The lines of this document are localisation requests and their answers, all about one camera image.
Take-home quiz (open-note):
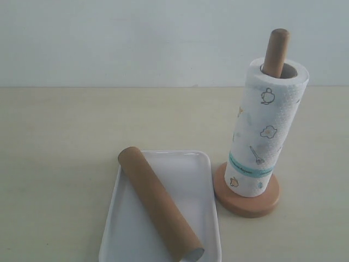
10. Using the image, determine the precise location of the brown cardboard tube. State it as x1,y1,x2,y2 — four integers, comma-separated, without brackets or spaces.
118,146,204,261

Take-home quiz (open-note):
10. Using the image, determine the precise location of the white printed paper towel roll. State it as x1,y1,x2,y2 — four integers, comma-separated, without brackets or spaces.
224,58,309,198

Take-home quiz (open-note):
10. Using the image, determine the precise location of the wooden paper towel holder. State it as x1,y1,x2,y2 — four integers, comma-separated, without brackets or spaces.
214,28,282,220

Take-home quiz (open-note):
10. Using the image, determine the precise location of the white rectangular tray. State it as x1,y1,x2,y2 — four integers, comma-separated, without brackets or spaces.
99,150,222,261

